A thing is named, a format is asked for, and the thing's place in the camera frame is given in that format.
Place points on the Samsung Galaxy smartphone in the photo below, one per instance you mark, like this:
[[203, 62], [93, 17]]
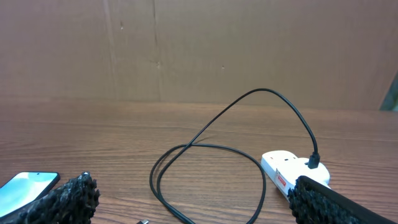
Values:
[[24, 188]]

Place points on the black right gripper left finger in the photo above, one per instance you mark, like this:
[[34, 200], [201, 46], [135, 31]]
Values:
[[74, 202]]

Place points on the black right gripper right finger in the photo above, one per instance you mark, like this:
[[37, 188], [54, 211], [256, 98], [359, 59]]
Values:
[[313, 203]]

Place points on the white power strip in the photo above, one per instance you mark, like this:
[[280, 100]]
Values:
[[279, 166]]

